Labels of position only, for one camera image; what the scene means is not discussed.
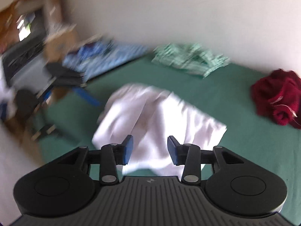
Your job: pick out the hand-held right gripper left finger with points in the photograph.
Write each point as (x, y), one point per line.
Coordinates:
(128, 149)

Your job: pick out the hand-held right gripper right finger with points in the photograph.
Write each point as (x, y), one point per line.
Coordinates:
(172, 149)

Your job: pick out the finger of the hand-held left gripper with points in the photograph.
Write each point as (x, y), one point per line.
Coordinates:
(45, 94)
(88, 96)

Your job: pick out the white shirt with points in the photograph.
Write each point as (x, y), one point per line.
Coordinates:
(152, 122)

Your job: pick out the black round object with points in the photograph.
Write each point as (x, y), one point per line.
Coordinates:
(25, 106)

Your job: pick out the cardboard box with blue label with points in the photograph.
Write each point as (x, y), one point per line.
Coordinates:
(58, 47)

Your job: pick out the grey metal appliance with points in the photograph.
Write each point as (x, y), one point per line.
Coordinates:
(23, 58)

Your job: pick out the blue floral towel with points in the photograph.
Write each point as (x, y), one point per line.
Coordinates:
(112, 56)

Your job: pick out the wooden shelf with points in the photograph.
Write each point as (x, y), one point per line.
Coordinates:
(54, 4)

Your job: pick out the green striped shirt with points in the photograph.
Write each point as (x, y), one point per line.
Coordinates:
(188, 56)

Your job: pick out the dark red garment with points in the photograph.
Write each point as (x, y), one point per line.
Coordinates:
(277, 91)

